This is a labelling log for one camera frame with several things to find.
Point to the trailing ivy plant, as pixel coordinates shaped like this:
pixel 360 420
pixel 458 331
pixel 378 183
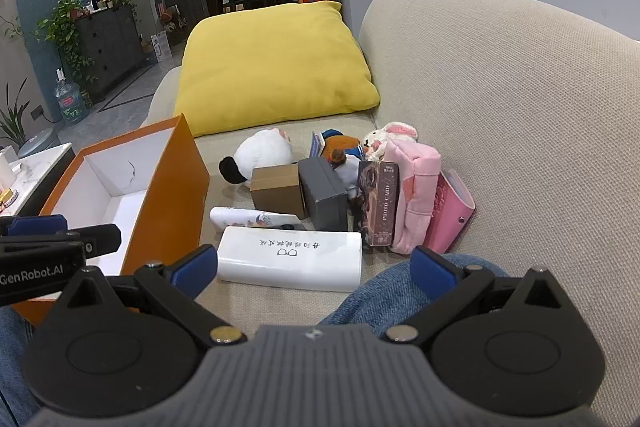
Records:
pixel 62 32

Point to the small blue booklet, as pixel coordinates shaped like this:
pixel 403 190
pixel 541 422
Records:
pixel 316 147

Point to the pink fabric pouch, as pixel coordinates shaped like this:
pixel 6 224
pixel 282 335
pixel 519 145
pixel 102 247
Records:
pixel 415 187

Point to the orange cardboard storage box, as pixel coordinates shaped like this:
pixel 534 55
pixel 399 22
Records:
pixel 175 187

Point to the yellow keyring bundle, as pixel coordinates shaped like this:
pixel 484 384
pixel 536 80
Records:
pixel 7 198

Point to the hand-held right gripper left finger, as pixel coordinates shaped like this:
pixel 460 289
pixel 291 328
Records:
pixel 192 269

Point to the large water jug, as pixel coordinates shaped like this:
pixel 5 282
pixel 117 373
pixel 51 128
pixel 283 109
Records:
pixel 71 102

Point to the white and black panda plush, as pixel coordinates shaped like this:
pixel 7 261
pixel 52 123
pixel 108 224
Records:
pixel 262 152

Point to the yellow pillow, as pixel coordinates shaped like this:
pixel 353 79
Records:
pixel 270 67

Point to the person's left leg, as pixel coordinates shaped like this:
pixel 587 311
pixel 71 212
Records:
pixel 12 357

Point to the beige fabric sofa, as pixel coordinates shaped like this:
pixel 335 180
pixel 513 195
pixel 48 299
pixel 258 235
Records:
pixel 500 107

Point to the dark low cabinet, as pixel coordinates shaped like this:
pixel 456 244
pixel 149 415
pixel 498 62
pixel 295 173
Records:
pixel 185 4

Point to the dark photo card box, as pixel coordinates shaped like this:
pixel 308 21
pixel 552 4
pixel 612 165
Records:
pixel 382 207

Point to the white glasses case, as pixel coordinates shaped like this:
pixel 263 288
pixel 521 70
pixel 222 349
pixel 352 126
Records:
pixel 290 262

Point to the dark wooden sideboard cabinet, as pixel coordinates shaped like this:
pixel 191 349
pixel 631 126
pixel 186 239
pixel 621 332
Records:
pixel 110 47

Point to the grey round floor appliance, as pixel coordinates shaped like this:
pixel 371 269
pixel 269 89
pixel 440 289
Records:
pixel 39 142

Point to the white floral print tube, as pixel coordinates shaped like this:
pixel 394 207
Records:
pixel 240 218

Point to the grey rectangular box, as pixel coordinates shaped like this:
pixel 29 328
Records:
pixel 322 197

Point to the brown bear plush sailor outfit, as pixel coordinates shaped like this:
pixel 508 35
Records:
pixel 340 144

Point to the pink snap card holder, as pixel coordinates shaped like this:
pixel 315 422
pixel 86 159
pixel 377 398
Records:
pixel 450 217

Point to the white marble coffee table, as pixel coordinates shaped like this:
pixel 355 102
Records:
pixel 40 172

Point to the white floor sign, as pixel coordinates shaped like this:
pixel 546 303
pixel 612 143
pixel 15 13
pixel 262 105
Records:
pixel 161 47

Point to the green leafy floor plant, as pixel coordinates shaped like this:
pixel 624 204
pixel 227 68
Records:
pixel 15 117

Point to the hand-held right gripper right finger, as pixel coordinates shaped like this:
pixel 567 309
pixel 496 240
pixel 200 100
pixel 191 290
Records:
pixel 432 268

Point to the white cup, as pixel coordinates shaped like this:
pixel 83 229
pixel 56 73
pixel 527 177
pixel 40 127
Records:
pixel 5 169

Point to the white crochet bunny doll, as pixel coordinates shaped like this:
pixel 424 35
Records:
pixel 385 137

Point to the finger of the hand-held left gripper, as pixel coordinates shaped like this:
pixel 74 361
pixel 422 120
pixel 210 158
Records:
pixel 40 225
pixel 100 239

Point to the small brown cardboard box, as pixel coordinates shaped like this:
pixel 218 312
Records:
pixel 277 192

